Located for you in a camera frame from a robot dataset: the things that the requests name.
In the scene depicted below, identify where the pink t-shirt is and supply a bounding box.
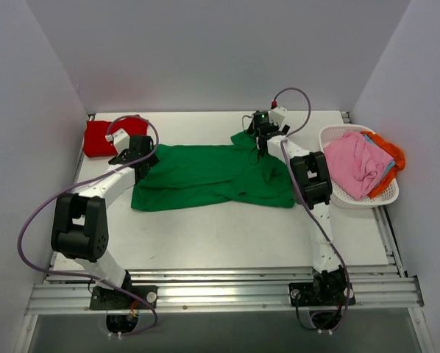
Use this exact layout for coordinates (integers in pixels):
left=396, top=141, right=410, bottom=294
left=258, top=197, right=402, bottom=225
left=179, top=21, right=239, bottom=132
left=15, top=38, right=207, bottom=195
left=324, top=132, right=391, bottom=201

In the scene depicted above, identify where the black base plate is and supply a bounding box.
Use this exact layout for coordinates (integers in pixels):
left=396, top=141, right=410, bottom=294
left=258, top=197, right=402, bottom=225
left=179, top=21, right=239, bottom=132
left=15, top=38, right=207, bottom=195
left=89, top=285, right=158, bottom=311
left=288, top=282, right=347, bottom=307

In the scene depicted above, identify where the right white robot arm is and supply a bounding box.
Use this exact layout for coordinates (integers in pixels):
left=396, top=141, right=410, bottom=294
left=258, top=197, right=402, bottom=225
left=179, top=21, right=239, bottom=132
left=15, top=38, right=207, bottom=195
left=246, top=107, right=351, bottom=304

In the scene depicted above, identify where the orange t-shirt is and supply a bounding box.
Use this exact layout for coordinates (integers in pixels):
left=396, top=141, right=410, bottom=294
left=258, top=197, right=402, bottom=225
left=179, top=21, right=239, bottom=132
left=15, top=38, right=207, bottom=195
left=361, top=131, right=406, bottom=199

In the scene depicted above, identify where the white plastic laundry basket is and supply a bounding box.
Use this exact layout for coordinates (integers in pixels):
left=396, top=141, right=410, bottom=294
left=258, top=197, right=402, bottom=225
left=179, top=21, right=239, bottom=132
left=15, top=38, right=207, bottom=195
left=319, top=124, right=400, bottom=209

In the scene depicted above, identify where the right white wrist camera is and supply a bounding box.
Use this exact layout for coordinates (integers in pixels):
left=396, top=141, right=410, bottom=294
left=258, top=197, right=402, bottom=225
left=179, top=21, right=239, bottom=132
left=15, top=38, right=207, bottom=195
left=268, top=106, right=288, bottom=128

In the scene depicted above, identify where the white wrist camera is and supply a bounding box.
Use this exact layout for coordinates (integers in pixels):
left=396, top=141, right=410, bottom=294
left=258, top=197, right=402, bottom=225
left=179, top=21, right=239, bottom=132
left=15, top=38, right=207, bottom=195
left=105, top=129, right=130, bottom=154
left=268, top=106, right=288, bottom=128

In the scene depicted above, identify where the light blue t-shirt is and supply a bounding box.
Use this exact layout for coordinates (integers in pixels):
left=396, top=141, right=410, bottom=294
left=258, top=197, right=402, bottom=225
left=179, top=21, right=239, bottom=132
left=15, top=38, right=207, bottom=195
left=363, top=135, right=395, bottom=183

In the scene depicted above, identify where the aluminium rail frame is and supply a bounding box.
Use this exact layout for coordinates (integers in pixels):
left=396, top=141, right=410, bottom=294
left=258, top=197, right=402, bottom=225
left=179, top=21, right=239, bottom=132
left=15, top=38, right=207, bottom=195
left=24, top=110, right=425, bottom=316

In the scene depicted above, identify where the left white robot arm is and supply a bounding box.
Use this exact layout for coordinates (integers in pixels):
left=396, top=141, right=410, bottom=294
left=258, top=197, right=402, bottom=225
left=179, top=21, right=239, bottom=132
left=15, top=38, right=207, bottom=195
left=51, top=135, right=159, bottom=308

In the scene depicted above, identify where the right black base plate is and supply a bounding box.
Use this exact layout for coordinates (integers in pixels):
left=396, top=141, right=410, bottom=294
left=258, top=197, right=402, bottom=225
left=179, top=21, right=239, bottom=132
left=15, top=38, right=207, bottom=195
left=288, top=282, right=347, bottom=307

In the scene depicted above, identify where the green t-shirt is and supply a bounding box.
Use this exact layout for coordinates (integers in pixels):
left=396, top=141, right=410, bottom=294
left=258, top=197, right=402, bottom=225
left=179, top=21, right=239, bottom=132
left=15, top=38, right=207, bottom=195
left=131, top=132, right=294, bottom=213

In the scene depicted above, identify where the folded red t-shirt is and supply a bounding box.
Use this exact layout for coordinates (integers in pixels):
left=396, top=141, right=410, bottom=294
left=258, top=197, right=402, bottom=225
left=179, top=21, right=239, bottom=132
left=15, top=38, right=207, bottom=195
left=83, top=115, right=149, bottom=158

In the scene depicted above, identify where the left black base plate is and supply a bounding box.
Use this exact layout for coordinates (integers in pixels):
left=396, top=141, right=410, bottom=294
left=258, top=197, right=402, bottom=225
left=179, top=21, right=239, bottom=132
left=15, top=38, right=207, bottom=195
left=89, top=285, right=158, bottom=311

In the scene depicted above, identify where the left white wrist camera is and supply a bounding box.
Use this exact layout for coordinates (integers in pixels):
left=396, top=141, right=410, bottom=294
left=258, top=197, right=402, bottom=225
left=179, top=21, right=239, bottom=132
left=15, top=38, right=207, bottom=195
left=105, top=129, right=130, bottom=154

